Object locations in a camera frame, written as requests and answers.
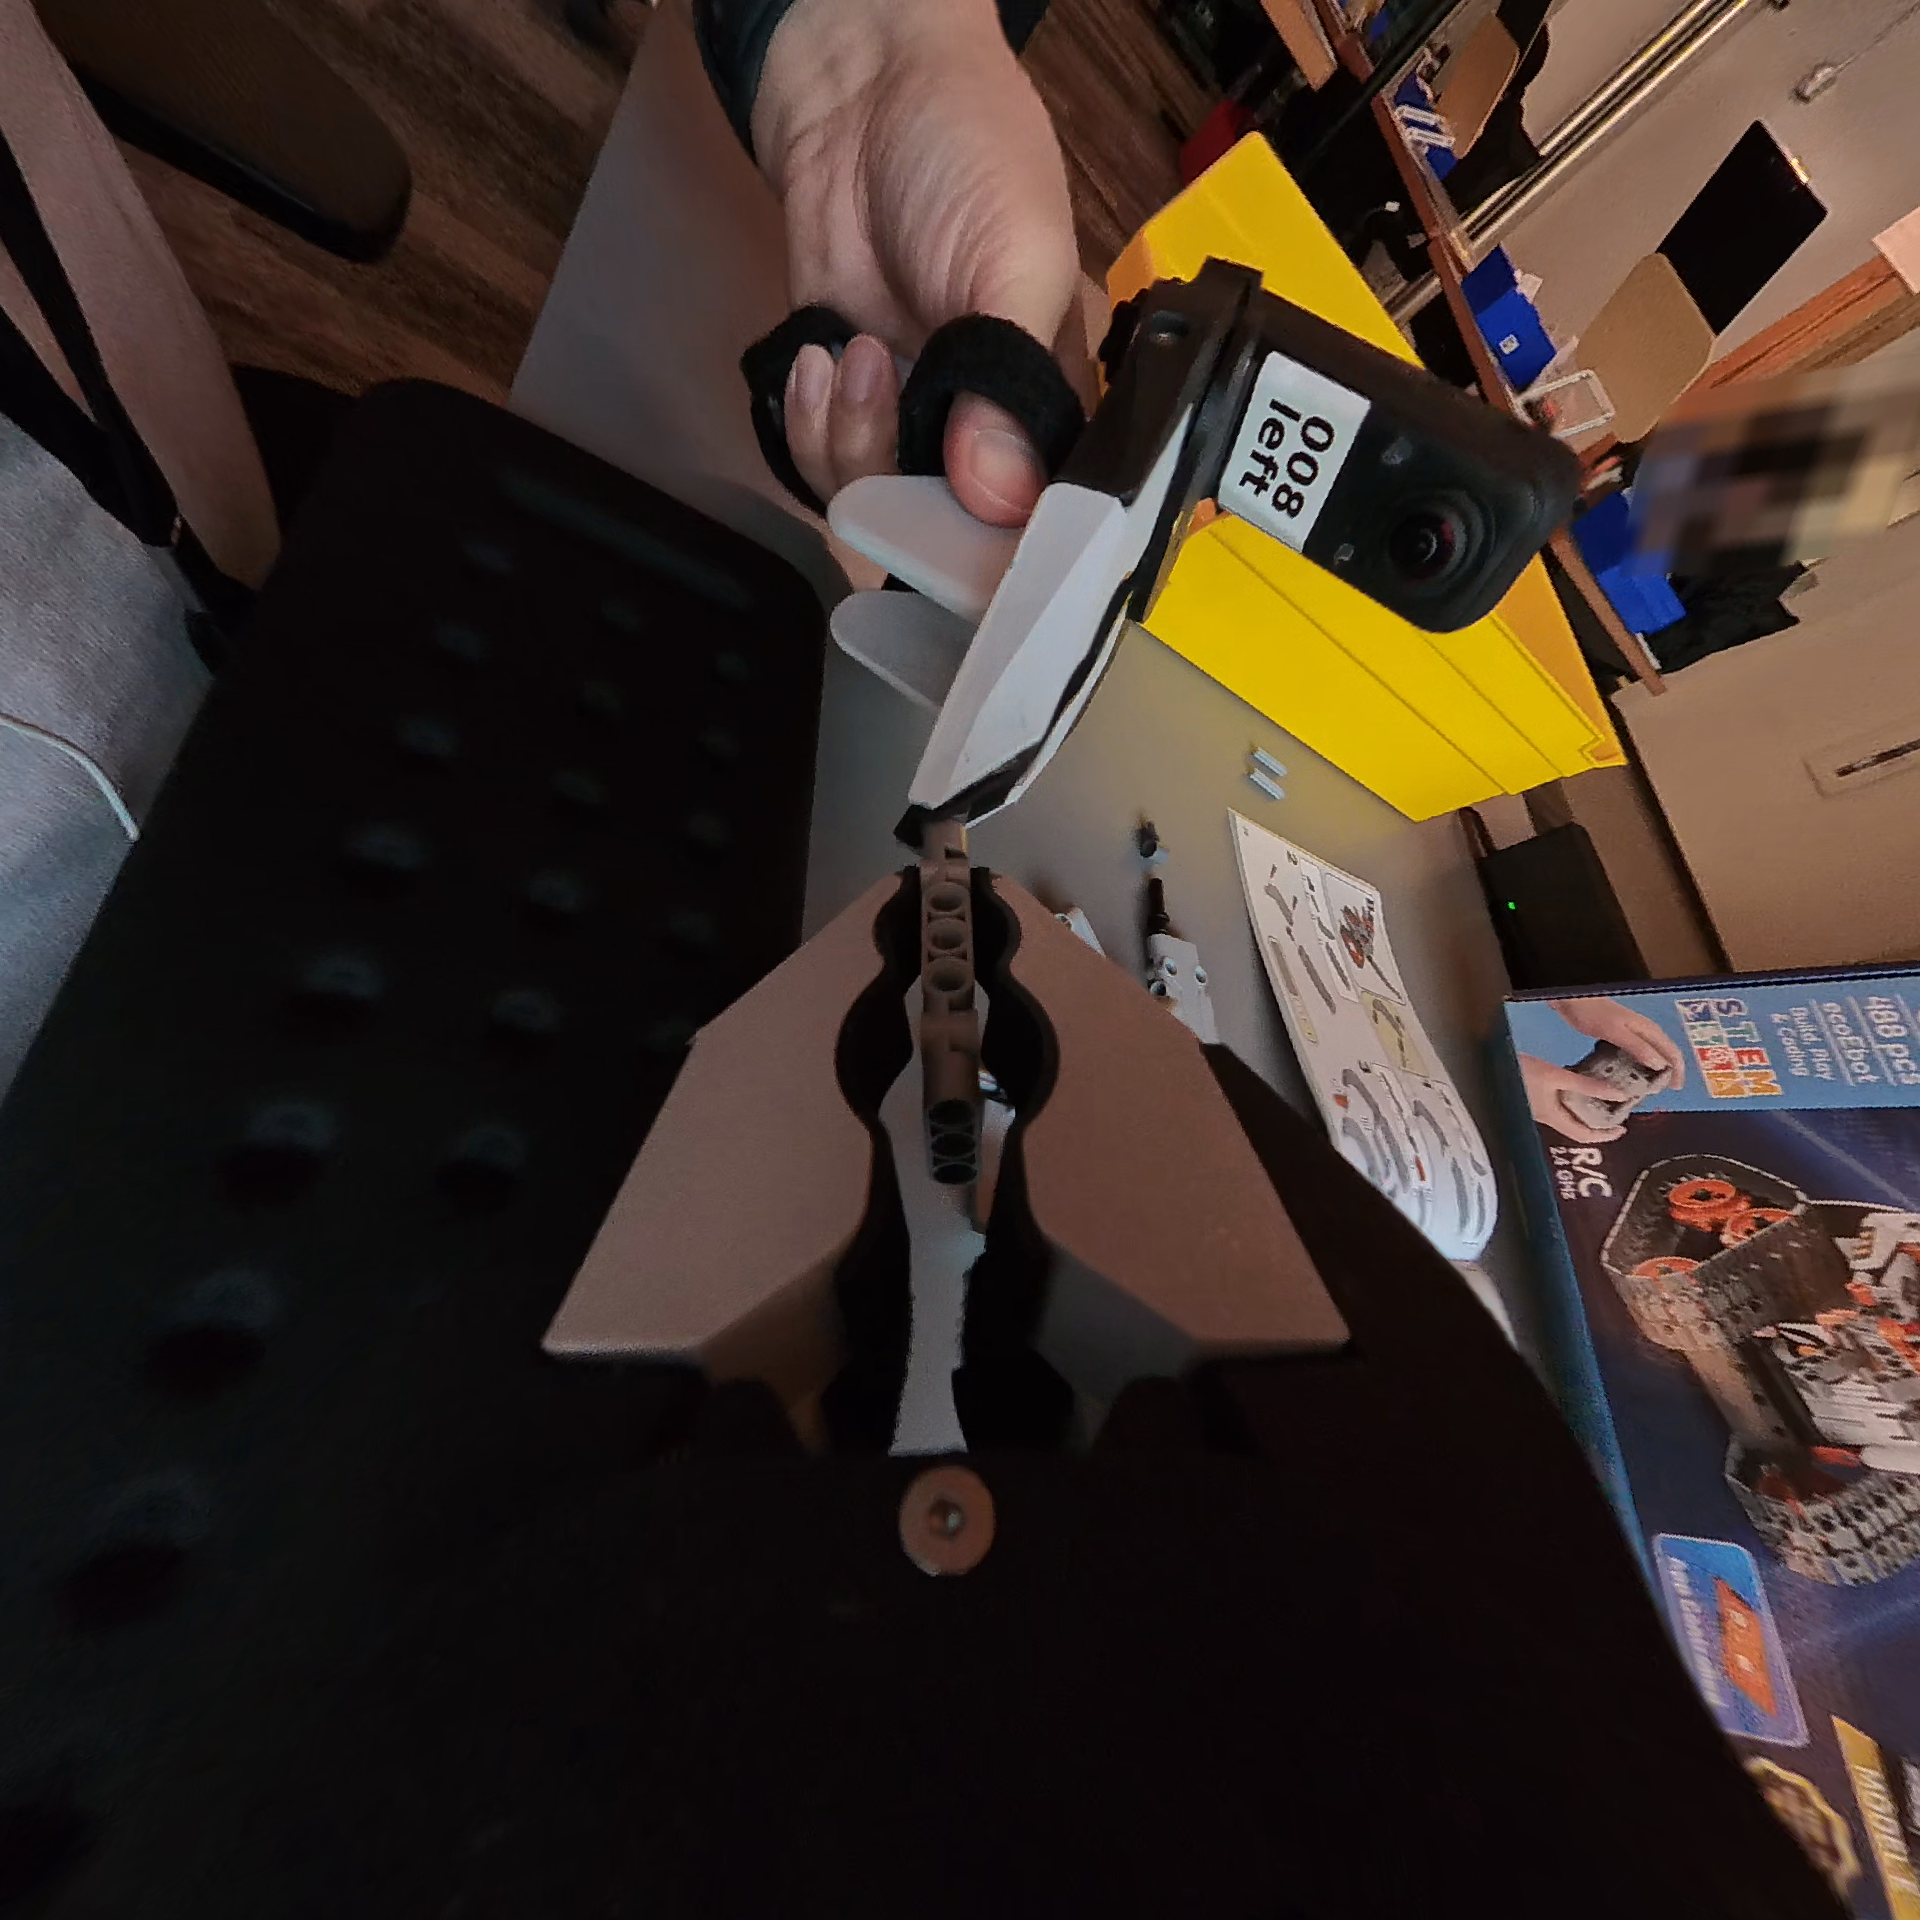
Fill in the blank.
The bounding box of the black lanyard strap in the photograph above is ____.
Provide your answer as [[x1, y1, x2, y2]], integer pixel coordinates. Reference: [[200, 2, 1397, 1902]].
[[0, 135, 204, 542]]

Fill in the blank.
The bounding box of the black perforated pad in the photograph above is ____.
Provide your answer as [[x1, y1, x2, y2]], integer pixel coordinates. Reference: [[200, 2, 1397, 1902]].
[[0, 382, 828, 1920]]

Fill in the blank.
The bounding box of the grey toy beam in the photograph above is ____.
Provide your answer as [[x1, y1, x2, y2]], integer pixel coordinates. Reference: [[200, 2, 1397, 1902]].
[[908, 838, 990, 1191]]

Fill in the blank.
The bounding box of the grey desk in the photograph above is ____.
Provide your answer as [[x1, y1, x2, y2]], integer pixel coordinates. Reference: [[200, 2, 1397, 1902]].
[[510, 0, 1727, 1354]]

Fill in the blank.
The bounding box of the person's left forearm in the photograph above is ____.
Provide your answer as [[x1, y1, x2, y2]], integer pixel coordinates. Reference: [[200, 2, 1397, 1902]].
[[0, 0, 279, 587]]

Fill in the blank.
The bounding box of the blue toy robot box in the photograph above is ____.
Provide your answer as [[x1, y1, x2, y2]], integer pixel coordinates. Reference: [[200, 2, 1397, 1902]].
[[1499, 959, 1920, 1920]]

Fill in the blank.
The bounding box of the long grey toy panel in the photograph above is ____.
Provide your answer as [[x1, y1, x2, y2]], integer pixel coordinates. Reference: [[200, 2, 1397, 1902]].
[[1147, 931, 1221, 1041]]

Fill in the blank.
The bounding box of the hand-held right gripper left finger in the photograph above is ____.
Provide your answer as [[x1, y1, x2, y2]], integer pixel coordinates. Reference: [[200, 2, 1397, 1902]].
[[544, 878, 920, 1450]]

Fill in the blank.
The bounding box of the black electronic box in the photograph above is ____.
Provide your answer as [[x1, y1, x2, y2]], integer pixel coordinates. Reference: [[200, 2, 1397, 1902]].
[[1463, 810, 1652, 989]]

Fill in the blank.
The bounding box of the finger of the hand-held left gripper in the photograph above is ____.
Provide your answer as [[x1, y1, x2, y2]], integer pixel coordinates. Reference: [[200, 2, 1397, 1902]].
[[895, 593, 1144, 841], [910, 483, 1127, 811]]

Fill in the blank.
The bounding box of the white instruction booklet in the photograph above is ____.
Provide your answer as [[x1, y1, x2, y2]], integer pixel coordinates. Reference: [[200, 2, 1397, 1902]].
[[1227, 810, 1502, 1262]]

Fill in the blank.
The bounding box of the blue storage bin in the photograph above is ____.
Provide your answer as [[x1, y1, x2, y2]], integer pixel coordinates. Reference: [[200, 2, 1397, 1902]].
[[1463, 247, 1562, 401], [1575, 497, 1688, 633]]

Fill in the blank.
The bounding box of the yellow storage bin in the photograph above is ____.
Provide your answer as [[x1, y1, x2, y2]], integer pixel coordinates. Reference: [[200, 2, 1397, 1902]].
[[1106, 133, 1629, 825]]

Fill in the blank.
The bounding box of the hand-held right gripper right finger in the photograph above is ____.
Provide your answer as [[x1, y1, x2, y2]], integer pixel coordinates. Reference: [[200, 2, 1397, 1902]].
[[975, 883, 1354, 1450]]

